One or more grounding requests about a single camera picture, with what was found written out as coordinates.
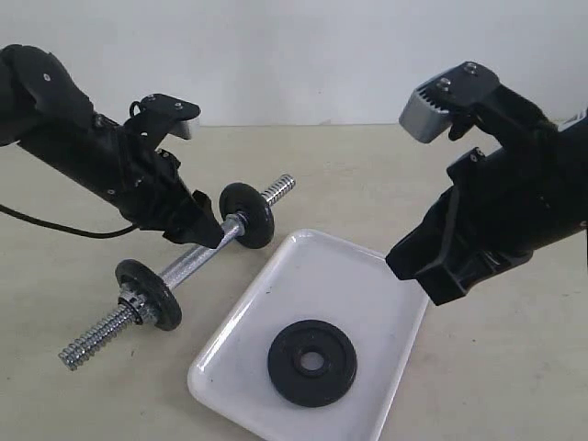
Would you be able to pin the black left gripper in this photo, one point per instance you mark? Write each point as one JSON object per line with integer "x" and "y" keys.
{"x": 151, "y": 194}

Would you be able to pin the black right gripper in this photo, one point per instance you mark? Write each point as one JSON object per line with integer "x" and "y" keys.
{"x": 492, "y": 220}

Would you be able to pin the chrome threaded dumbbell bar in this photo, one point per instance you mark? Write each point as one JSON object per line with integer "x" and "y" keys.
{"x": 86, "y": 345}

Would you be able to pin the black weight plate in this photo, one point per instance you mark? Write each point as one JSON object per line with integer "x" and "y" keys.
{"x": 245, "y": 201}
{"x": 139, "y": 278}
{"x": 312, "y": 363}

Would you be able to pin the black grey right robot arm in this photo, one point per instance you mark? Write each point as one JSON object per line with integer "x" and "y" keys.
{"x": 520, "y": 126}

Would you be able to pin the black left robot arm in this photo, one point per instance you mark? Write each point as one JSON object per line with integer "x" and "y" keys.
{"x": 47, "y": 115}

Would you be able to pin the white rectangular plastic tray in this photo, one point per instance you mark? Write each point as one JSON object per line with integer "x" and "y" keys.
{"x": 312, "y": 276}

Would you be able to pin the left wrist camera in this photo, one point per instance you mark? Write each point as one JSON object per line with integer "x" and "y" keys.
{"x": 157, "y": 115}

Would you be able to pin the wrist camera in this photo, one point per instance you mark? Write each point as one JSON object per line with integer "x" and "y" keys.
{"x": 157, "y": 115}
{"x": 434, "y": 105}

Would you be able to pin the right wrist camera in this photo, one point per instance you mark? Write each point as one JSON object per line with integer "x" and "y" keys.
{"x": 434, "y": 105}

